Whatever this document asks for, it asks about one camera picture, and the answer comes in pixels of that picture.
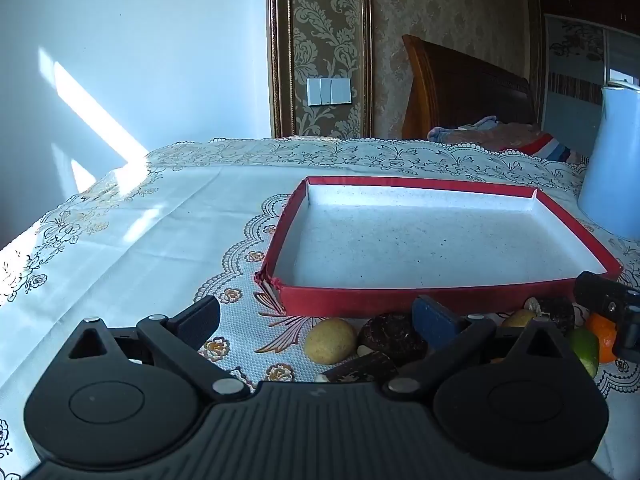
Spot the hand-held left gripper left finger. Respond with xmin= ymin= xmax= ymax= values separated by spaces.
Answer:
xmin=66 ymin=296 xmax=249 ymax=403

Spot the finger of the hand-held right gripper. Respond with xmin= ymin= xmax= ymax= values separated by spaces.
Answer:
xmin=573 ymin=271 xmax=640 ymax=360

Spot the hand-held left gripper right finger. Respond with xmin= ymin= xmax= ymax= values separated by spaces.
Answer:
xmin=382 ymin=295 xmax=572 ymax=402

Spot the dark brown water chestnut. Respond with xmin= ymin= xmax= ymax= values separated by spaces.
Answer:
xmin=357 ymin=312 xmax=430 ymax=365

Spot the small orange tangerine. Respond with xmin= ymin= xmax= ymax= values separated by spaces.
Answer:
xmin=585 ymin=312 xmax=621 ymax=365

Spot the dark sugarcane piece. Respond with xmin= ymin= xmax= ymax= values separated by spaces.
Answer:
xmin=523 ymin=296 xmax=576 ymax=337
xmin=315 ymin=351 xmax=399 ymax=385

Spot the green jujube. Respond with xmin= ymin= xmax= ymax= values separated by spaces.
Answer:
xmin=567 ymin=327 xmax=600 ymax=380

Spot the red cardboard box tray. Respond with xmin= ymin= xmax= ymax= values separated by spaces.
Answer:
xmin=255 ymin=176 xmax=624 ymax=320

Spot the tan longan fruit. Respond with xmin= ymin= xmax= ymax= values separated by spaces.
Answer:
xmin=304 ymin=317 xmax=357 ymax=365
xmin=501 ymin=308 xmax=538 ymax=330

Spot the pale blue electric kettle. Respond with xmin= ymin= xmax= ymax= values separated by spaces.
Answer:
xmin=577 ymin=80 xmax=640 ymax=243

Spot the wardrobe with sliding doors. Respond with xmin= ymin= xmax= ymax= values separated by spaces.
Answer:
xmin=535 ymin=0 xmax=640 ymax=161

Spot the brown wooden bed headboard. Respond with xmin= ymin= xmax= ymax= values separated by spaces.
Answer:
xmin=401 ymin=35 xmax=537 ymax=141

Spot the gold framed wallpaper panel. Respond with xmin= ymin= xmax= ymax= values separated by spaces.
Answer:
xmin=265 ymin=0 xmax=373 ymax=139

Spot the white wall light switch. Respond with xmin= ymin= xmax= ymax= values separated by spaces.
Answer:
xmin=306 ymin=77 xmax=352 ymax=107

